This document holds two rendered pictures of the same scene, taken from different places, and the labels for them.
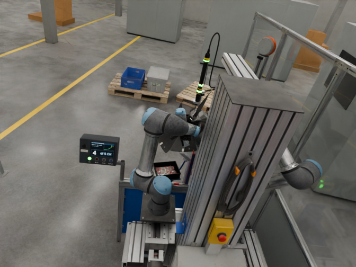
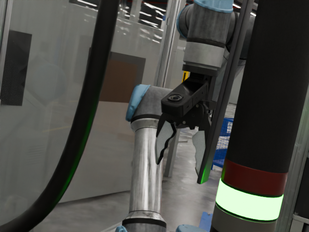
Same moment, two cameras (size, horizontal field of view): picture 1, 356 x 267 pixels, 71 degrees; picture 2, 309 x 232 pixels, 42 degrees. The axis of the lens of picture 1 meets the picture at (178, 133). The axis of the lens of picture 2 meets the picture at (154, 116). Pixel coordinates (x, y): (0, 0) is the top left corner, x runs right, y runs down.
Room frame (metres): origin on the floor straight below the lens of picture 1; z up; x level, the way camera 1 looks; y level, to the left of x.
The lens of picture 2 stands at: (2.05, -0.03, 1.67)
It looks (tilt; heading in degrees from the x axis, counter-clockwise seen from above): 7 degrees down; 215
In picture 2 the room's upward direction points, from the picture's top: 11 degrees clockwise
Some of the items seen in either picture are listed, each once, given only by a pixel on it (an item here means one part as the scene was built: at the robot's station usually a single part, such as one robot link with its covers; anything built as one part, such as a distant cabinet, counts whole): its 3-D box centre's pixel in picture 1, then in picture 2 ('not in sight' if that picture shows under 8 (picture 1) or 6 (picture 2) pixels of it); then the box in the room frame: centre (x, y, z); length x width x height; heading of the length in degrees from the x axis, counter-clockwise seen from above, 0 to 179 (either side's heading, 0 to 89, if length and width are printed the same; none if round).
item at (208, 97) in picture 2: not in sight; (196, 97); (1.35, -0.43, 1.62); 0.09 x 0.08 x 0.12; 9
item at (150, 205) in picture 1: (159, 201); not in sight; (1.07, 0.03, 1.09); 0.15 x 0.15 x 0.10
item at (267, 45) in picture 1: (266, 46); not in sight; (2.34, -0.62, 1.88); 0.16 x 0.07 x 0.16; 44
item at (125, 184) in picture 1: (174, 187); not in sight; (1.47, -0.05, 0.82); 0.90 x 0.04 x 0.08; 99
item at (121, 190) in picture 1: (119, 215); not in sight; (1.41, 0.37, 0.39); 0.04 x 0.04 x 0.78; 9
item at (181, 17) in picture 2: not in sight; (203, 23); (1.28, -0.49, 1.78); 0.11 x 0.11 x 0.08; 47
